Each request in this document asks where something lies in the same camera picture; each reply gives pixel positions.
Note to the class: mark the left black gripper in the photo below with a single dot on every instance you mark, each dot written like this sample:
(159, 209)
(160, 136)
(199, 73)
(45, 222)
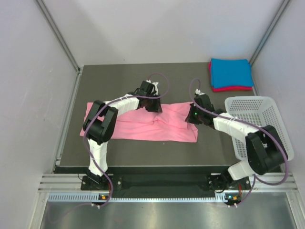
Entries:
(157, 108)

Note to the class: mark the right aluminium frame post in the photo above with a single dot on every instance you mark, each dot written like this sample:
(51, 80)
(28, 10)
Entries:
(268, 32)

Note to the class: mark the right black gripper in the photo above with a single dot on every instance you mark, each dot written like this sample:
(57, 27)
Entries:
(189, 119)

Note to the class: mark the white perforated plastic basket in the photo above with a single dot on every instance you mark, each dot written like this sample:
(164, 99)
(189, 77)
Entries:
(260, 111)

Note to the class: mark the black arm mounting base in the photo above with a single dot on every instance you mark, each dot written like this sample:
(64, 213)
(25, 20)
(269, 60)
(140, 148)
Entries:
(165, 182)

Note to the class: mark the left aluminium frame post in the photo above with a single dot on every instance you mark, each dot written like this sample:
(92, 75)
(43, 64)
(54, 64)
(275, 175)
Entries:
(57, 33)

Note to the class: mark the blue folded t shirt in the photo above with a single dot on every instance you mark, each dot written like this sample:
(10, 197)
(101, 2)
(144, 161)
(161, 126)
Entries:
(231, 72)

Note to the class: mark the pink t shirt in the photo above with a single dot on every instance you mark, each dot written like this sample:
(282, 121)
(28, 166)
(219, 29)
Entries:
(170, 125)

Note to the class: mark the red folded t shirt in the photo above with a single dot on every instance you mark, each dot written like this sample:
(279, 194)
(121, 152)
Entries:
(224, 88)

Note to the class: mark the aluminium front rail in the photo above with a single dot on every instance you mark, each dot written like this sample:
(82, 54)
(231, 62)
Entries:
(72, 183)

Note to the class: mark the grey slotted cable duct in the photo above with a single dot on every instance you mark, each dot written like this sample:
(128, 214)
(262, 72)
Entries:
(100, 198)

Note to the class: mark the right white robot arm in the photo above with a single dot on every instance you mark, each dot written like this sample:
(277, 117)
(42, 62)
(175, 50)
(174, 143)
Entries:
(264, 147)

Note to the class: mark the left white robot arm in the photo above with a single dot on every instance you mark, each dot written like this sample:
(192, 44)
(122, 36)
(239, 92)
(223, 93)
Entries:
(101, 119)

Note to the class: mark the aluminium frame post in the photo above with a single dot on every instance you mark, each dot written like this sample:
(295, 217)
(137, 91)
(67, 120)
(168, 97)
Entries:
(268, 32)
(57, 33)

